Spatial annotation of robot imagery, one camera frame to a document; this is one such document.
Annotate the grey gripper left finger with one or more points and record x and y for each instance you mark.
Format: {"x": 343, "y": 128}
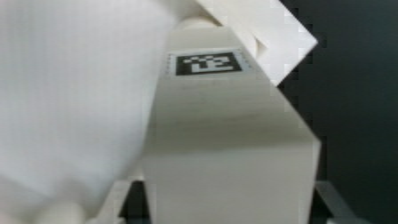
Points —
{"x": 123, "y": 209}

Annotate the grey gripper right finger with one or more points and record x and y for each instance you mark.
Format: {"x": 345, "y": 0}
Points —
{"x": 343, "y": 214}

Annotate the white desk tabletop tray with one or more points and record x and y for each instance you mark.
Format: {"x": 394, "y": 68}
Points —
{"x": 82, "y": 55}

